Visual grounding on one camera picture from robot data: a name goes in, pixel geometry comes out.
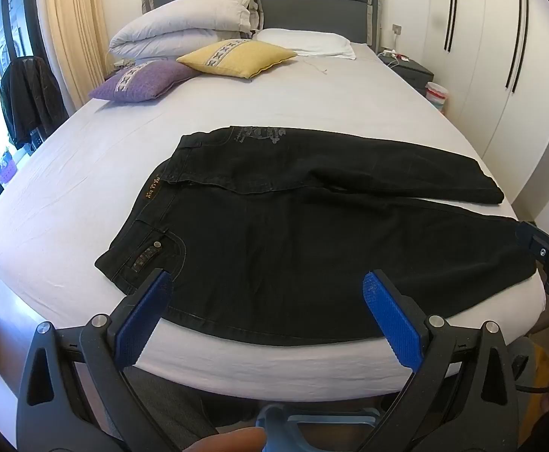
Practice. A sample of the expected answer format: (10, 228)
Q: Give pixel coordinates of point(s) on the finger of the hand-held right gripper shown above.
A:
(533, 240)

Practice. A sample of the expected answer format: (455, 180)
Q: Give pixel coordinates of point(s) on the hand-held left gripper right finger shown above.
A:
(392, 320)

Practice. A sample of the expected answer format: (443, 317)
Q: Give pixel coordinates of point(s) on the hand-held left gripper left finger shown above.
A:
(142, 325)

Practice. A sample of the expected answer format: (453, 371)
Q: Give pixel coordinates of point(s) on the black denim pants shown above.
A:
(279, 254)

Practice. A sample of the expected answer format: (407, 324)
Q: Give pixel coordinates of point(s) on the person's left hand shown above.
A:
(229, 440)

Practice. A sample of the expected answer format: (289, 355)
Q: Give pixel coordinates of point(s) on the bed with white sheet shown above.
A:
(90, 197)

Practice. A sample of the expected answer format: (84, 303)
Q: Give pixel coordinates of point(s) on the striped round container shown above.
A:
(437, 96)

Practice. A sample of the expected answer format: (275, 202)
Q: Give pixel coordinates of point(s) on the dark grey nightstand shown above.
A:
(411, 73)

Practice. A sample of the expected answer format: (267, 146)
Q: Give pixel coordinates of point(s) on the purple patterned cushion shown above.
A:
(142, 82)

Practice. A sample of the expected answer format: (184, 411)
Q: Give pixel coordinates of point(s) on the dark hanging jacket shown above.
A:
(29, 99)

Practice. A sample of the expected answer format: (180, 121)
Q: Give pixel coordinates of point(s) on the yellow patterned cushion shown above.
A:
(236, 59)

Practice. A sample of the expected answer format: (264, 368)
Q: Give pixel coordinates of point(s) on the white pillow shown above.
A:
(307, 42)

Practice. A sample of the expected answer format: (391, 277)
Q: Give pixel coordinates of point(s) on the cream curtain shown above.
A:
(76, 33)

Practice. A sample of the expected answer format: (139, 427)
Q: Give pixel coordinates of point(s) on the folded white duvet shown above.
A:
(185, 21)

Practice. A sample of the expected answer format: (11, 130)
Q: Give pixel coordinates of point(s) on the wall socket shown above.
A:
(397, 30)

